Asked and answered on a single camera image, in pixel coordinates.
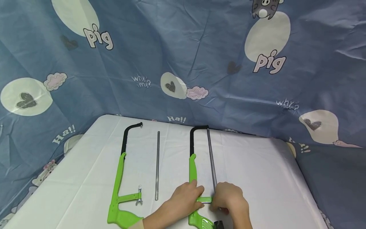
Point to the person's left forearm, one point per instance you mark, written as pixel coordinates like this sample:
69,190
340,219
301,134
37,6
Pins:
163,219

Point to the person's right fingers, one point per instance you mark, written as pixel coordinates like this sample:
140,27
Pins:
218,198

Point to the loose grey saw blade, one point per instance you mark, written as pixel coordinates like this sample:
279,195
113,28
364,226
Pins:
157,165

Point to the green hacksaw frame without blade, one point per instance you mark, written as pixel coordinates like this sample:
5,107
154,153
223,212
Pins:
121,165

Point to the person's left fingers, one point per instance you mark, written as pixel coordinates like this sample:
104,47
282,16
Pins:
198,195

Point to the person's right forearm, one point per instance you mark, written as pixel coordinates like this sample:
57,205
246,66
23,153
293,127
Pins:
241,221

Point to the mounted grey saw blade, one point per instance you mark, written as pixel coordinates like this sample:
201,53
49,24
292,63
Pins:
211,159

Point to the person's right hand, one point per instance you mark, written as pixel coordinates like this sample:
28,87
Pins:
231,198

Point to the person's left hand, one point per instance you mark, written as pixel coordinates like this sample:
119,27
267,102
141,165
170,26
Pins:
186,197

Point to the green hacksaw frame with blade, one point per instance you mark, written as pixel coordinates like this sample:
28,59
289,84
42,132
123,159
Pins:
193,168

